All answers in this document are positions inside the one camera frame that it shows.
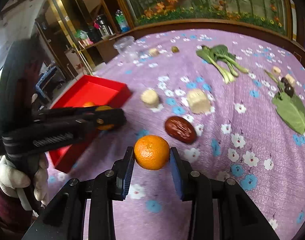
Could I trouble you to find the round red jujube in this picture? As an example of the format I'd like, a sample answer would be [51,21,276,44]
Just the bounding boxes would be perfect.
[164,116,197,144]

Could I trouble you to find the large green leaf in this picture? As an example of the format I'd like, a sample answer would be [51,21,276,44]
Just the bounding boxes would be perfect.
[264,70,305,135]

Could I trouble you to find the round white banana chunk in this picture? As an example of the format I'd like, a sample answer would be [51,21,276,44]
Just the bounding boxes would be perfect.
[140,89,159,108]

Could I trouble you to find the white gloved left hand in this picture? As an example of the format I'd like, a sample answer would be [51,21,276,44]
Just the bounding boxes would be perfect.
[0,153,49,207]

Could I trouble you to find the square white banana chunk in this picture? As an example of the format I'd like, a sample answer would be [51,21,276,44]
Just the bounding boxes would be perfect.
[187,88,211,114]

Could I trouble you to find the dark cherries on leaf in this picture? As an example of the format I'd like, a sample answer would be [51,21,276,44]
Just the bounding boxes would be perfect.
[281,77,295,98]

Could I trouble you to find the purple floral tablecloth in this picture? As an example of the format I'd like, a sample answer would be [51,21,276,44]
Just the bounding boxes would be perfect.
[48,29,305,239]

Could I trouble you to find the red shallow tray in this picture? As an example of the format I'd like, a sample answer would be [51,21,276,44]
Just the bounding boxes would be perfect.
[49,75,132,173]

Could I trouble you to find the green label water bottle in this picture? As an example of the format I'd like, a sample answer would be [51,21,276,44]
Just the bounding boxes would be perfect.
[115,10,130,33]

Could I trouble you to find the green olive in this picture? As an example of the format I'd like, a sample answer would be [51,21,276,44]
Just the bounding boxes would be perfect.
[171,46,179,53]

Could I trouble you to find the green bok choy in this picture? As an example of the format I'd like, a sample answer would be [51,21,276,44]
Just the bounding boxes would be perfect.
[196,44,249,84]

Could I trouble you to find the dark thermos flask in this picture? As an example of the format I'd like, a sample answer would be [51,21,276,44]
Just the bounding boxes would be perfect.
[95,14,114,36]

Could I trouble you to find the clear plastic cup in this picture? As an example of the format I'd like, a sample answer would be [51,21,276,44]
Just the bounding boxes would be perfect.
[113,36,138,63]

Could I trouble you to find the blue covered desk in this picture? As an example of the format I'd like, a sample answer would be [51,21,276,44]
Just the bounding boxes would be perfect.
[35,66,57,102]

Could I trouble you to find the small pale banana piece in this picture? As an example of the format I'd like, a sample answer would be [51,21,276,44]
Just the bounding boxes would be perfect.
[149,48,159,57]

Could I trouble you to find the orange mandarin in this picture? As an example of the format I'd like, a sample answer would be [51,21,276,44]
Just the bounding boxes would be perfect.
[134,135,170,170]
[83,102,96,107]

